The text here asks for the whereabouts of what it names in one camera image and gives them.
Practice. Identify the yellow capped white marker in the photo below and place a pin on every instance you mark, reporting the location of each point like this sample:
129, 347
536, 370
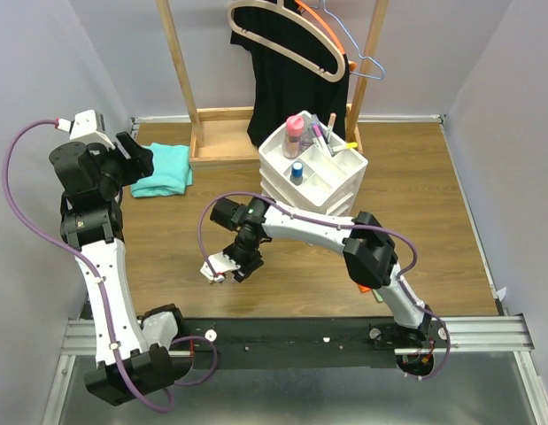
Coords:
347, 146

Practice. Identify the pink capped clear bottle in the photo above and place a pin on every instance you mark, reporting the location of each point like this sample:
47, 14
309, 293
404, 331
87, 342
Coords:
294, 129

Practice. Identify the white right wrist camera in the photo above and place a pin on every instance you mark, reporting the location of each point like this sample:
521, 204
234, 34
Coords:
217, 266

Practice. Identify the pink capped white marker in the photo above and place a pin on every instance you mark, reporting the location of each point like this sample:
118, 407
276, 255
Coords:
321, 142

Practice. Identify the grey capped white marker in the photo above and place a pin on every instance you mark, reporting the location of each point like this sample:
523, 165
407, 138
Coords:
317, 121

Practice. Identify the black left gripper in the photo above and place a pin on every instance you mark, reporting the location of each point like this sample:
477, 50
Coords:
136, 166

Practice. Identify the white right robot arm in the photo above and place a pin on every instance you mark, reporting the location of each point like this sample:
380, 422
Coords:
368, 250

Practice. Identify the white drawer organizer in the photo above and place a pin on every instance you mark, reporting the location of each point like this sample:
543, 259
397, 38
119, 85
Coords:
330, 185

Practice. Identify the grey green highlighter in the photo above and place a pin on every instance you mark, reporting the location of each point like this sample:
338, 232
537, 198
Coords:
378, 298

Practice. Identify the blue wire hanger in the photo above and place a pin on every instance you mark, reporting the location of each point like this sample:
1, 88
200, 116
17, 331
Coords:
322, 5

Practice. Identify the clear round clip jar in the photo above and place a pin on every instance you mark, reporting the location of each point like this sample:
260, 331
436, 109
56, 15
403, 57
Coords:
304, 144

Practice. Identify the orange plastic hanger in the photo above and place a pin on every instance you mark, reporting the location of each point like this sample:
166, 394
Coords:
303, 7

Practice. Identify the black hanging garment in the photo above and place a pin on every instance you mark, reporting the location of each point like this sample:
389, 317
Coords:
283, 87

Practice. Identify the peach capped white marker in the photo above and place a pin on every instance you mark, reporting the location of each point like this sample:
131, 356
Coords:
330, 126

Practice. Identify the teal folded cloth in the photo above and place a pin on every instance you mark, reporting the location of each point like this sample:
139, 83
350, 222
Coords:
172, 172

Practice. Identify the wooden clothes rack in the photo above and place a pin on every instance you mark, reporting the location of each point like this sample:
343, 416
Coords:
217, 137

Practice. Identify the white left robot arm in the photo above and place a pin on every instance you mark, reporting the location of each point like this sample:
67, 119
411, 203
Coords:
132, 352

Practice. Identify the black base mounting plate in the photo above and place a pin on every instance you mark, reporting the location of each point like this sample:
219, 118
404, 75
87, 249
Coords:
294, 343

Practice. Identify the blue grey glue stick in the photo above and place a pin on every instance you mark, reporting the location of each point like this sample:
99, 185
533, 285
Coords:
296, 175

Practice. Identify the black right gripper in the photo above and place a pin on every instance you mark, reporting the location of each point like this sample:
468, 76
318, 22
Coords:
246, 267

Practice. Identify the beige wooden hanger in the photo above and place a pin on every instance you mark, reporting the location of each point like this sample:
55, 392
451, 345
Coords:
278, 8

